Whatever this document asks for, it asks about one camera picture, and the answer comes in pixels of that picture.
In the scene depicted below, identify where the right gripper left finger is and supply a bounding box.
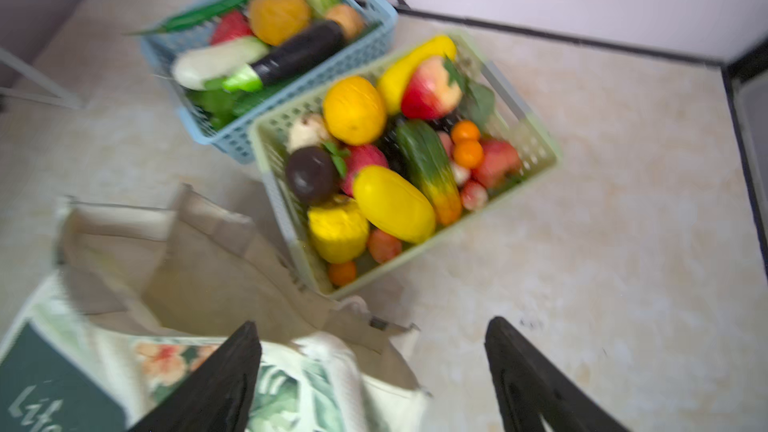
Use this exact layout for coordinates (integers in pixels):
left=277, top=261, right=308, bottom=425
left=124, top=321, right=262, bottom=431

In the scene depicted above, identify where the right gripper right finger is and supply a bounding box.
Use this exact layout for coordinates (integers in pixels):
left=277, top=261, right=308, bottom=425
left=485, top=316, right=626, bottom=431

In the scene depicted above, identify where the cream canvas grocery tote bag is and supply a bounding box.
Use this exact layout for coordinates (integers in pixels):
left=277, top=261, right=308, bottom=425
left=1, top=187, right=430, bottom=431

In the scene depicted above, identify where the red yellow apple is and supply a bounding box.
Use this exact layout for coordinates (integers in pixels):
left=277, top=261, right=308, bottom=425
left=401, top=56, right=465, bottom=121

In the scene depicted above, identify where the wrinkled yellow orange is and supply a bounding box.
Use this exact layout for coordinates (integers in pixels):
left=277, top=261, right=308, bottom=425
left=323, top=76, right=387, bottom=146

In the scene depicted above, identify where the yellow bell pepper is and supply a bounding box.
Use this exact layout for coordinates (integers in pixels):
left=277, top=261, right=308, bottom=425
left=307, top=195, right=370, bottom=264

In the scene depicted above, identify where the yellow lemon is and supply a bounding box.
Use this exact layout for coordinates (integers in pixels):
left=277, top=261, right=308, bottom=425
left=353, top=165, right=436, bottom=244

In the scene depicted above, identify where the red peach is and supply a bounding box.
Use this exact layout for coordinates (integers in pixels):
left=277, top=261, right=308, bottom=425
left=471, top=138, right=522, bottom=189

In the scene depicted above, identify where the small orange tangerine lower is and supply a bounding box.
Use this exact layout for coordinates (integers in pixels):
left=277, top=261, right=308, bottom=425
left=452, top=139, right=484, bottom=170

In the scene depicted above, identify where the small orange tangerine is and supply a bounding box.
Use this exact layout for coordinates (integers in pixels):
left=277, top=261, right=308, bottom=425
left=452, top=139, right=484, bottom=170
left=450, top=120, right=481, bottom=143

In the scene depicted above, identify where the dark purple mangosteen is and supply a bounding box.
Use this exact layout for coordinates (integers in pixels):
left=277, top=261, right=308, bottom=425
left=285, top=146, right=341, bottom=206

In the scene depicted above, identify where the blue plastic basket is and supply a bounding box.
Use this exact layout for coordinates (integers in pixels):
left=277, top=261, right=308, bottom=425
left=137, top=0, right=397, bottom=164

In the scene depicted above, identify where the green papaya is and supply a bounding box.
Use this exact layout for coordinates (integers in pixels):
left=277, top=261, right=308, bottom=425
left=395, top=119, right=463, bottom=227

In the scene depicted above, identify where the small orange tangerine upper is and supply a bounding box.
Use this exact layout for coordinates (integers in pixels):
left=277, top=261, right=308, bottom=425
left=450, top=120, right=481, bottom=143

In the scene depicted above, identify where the green plastic basket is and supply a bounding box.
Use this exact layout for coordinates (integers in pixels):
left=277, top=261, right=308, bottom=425
left=248, top=29, right=562, bottom=299

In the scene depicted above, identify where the cream pear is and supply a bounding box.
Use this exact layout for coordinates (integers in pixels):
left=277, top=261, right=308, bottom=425
left=286, top=113, right=334, bottom=153

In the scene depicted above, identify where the pink dragon fruit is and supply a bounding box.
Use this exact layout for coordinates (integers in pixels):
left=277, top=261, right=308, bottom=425
left=341, top=144, right=389, bottom=197

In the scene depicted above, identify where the green leafy vegetable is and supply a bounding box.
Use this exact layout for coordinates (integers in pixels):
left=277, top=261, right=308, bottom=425
left=186, top=80, right=290, bottom=131

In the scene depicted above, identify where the purple eggplant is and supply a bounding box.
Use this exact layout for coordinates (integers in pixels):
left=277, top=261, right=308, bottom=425
left=205, top=19, right=346, bottom=92

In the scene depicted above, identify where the white radish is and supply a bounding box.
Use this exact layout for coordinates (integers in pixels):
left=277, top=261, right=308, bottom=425
left=171, top=36, right=270, bottom=91

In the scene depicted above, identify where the yellow corn cob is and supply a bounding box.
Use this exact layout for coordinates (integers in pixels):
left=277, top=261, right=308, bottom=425
left=376, top=35, right=457, bottom=116

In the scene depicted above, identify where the red bell pepper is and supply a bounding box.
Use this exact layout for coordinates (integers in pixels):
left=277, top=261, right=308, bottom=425
left=209, top=10, right=253, bottom=45

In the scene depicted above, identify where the brown potato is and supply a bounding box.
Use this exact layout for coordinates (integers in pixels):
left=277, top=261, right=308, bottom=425
left=324, top=4, right=366, bottom=42

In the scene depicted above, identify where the long green chili pepper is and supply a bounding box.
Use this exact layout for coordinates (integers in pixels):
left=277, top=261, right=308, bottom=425
left=128, top=0, right=249, bottom=36

